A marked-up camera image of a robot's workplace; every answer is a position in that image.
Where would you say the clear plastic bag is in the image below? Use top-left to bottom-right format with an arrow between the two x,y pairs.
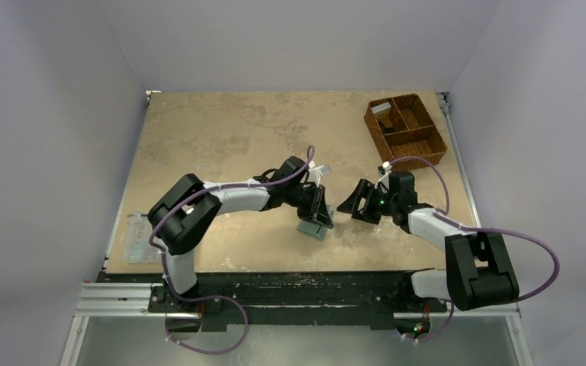
123,212 -> 160,264

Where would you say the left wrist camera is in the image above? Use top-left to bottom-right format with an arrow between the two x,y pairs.
307,161 -> 331,185

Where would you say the brown woven divided basket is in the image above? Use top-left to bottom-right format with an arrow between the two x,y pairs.
363,93 -> 448,171

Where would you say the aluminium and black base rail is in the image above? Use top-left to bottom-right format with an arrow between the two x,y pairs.
72,272 -> 521,335

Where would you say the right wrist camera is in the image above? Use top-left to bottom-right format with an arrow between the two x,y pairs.
377,161 -> 392,178

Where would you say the green card holder wallet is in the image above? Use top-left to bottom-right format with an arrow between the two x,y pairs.
297,205 -> 334,241

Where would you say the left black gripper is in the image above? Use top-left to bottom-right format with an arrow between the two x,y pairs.
284,183 -> 332,227

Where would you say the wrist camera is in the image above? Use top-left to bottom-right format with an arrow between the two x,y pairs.
377,161 -> 392,178
307,161 -> 331,185

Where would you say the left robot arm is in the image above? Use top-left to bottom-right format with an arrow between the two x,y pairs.
147,156 -> 333,312

